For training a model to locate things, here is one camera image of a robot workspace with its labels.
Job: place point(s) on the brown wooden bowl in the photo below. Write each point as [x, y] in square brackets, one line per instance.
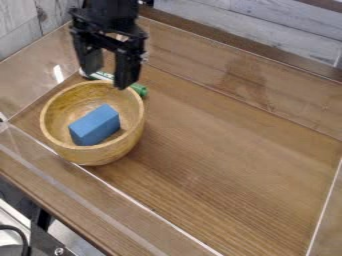
[71, 104]

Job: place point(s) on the white green marker pen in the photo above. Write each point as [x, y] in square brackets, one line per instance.
[109, 77]

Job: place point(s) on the blue rectangular block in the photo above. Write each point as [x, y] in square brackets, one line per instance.
[95, 126]

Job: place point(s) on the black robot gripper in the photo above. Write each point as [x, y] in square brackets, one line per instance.
[105, 25]

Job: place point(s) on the black metal table frame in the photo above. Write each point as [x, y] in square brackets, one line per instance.
[39, 243]

